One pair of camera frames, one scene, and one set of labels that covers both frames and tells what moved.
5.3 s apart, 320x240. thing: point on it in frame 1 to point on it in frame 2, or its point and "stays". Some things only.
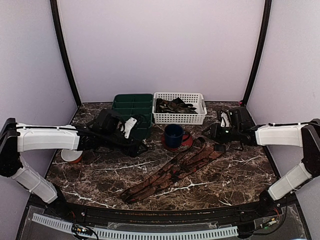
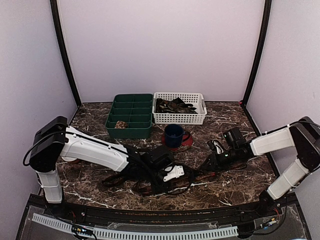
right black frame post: x=266 y=27 stays
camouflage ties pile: x=176 y=105 stays
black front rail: x=165 y=217 stays
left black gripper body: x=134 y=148 to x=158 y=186
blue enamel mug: x=173 y=135 stays
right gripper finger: x=208 y=134 to x=208 y=167
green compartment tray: x=129 y=105 stays
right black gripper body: x=224 y=137 to x=223 y=162
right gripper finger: x=210 y=127 to x=209 y=162
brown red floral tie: x=172 y=170 to x=151 y=188
